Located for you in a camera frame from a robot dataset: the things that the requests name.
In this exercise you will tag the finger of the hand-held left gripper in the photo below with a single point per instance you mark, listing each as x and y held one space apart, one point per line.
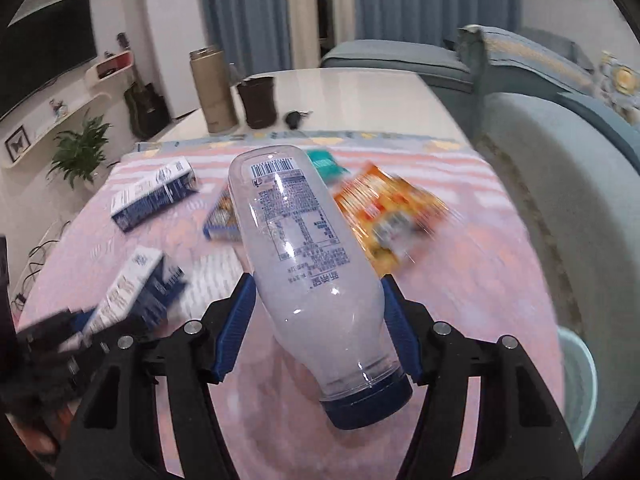
60 327

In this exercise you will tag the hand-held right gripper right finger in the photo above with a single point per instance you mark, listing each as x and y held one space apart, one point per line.
401 335

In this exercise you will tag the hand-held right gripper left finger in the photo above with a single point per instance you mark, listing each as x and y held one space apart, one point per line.
234 332

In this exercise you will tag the blue white milk carton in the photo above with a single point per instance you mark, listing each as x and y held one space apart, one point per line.
127 290
150 195

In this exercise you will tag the clear plastic bottle blue cap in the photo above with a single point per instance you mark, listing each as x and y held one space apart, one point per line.
320 320

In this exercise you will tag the pink striped tablecloth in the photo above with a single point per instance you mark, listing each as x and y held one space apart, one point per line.
475 270

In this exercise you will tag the small blue yellow box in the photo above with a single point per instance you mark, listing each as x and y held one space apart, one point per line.
222 217

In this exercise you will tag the orange snack packet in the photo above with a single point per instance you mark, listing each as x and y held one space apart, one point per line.
385 212

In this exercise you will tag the green potted plant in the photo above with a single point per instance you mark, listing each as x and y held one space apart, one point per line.
80 152

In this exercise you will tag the teal packet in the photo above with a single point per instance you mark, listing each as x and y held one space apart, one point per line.
325 164

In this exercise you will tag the framed butterfly picture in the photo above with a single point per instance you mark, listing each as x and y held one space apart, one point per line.
17 143

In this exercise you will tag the pale green bin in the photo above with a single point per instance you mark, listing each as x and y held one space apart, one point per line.
582 390

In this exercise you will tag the black car key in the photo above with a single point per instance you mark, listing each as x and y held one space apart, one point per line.
295 119

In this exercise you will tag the grey blue sofa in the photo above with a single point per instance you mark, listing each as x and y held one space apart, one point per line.
560 170

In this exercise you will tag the dark brown cup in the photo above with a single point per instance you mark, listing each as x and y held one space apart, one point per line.
257 102

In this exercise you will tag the black guitar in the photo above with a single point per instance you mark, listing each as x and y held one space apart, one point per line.
145 107

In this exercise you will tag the gold thermos flask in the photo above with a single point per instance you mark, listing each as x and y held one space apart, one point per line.
214 91

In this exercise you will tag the black television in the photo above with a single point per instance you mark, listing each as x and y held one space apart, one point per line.
45 55

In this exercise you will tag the white refrigerator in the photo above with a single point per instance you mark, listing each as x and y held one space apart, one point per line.
170 35

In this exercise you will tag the grey cushion yellow trim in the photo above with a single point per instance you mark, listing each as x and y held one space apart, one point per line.
525 55

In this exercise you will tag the blue curtain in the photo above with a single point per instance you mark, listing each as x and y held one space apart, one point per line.
242 15
435 0

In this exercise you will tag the patterned yellow pillow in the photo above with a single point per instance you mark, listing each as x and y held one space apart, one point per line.
620 82

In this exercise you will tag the white curved wall shelf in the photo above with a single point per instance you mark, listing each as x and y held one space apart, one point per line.
55 125

